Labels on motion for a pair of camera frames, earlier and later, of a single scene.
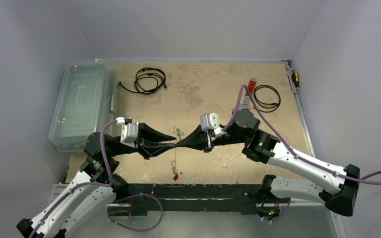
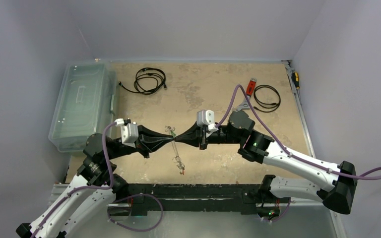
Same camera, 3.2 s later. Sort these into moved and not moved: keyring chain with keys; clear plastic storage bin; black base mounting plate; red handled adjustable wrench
Moved: keyring chain with keys
Not moved: red handled adjustable wrench; clear plastic storage bin; black base mounting plate
